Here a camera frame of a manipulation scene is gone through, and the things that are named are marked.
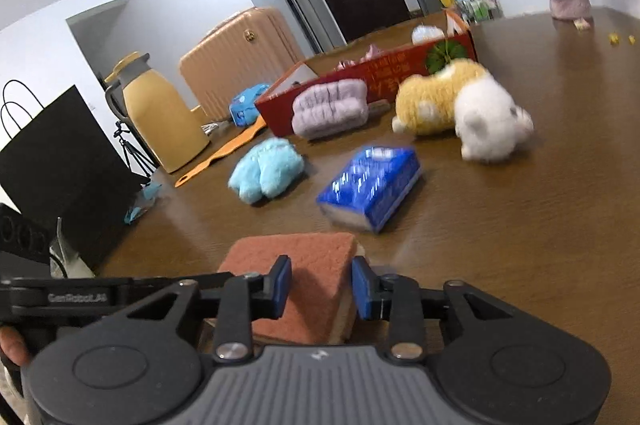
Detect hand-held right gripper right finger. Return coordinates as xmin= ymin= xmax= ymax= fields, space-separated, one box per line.
xmin=350 ymin=256 xmax=514 ymax=364

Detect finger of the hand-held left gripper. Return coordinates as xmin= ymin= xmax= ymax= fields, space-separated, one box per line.
xmin=120 ymin=272 xmax=234 ymax=291

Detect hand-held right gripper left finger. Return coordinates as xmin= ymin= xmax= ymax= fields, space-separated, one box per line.
xmin=127 ymin=255 xmax=293 ymax=364

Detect orange sponge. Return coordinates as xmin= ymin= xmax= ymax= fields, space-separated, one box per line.
xmin=218 ymin=232 xmax=366 ymax=346

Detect red cardboard box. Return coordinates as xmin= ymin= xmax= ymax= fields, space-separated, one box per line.
xmin=253 ymin=9 xmax=479 ymax=137

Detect white foam roll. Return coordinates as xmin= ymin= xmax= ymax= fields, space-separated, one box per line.
xmin=411 ymin=23 xmax=446 ymax=44

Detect person's left hand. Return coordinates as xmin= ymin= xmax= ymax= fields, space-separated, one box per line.
xmin=0 ymin=325 xmax=32 ymax=369

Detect blue plastic wrapper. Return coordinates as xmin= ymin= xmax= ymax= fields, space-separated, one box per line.
xmin=123 ymin=182 xmax=164 ymax=225

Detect blue tissue pack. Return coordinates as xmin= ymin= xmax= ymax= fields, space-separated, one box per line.
xmin=316 ymin=145 xmax=423 ymax=235

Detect light blue plush toy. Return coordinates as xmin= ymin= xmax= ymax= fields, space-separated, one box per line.
xmin=228 ymin=137 xmax=305 ymax=205

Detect orange shoehorn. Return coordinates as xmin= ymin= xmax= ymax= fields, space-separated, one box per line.
xmin=173 ymin=115 xmax=269 ymax=188

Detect black paper bag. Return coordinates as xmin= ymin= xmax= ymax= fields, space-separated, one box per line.
xmin=0 ymin=80 xmax=146 ymax=272

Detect black tripod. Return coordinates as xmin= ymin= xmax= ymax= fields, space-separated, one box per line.
xmin=112 ymin=120 xmax=151 ymax=178

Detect yellow thermos jug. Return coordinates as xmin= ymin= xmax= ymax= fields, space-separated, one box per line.
xmin=103 ymin=52 xmax=211 ymax=174

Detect blue wet wipes pack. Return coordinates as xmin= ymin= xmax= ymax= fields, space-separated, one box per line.
xmin=228 ymin=83 xmax=271 ymax=127

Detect lavender plush toy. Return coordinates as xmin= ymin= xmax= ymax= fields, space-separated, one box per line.
xmin=291 ymin=78 xmax=370 ymax=140

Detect yellow and white plush toy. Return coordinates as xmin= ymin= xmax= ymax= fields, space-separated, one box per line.
xmin=391 ymin=58 xmax=535 ymax=164

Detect peach hard-shell suitcase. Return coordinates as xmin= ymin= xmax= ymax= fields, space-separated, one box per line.
xmin=178 ymin=7 xmax=307 ymax=121

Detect pink plush toy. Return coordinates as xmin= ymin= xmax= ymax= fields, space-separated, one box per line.
xmin=335 ymin=44 xmax=386 ymax=71

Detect side door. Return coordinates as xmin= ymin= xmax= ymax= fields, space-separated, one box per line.
xmin=253 ymin=0 xmax=322 ymax=55

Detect rack with bottles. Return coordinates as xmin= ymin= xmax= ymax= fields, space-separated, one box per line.
xmin=457 ymin=0 xmax=501 ymax=26

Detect scattered dried petals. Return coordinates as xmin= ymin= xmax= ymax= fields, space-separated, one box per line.
xmin=574 ymin=18 xmax=639 ymax=46

